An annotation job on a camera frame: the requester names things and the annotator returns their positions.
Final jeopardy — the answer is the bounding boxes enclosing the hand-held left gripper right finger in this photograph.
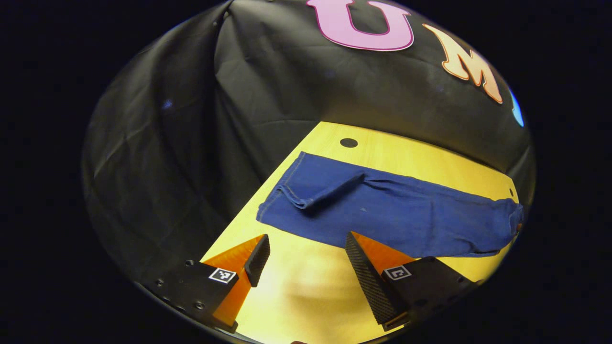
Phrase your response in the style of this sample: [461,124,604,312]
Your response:
[345,231,480,332]

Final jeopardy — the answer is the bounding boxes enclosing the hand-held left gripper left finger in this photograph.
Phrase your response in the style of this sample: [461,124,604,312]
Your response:
[139,234,271,333]

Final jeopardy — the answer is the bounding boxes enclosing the blue denim jeans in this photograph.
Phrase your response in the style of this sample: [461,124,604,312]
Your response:
[257,151,525,258]

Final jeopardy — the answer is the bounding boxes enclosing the black backdrop cloth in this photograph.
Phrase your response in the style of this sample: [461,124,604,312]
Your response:
[81,0,536,287]

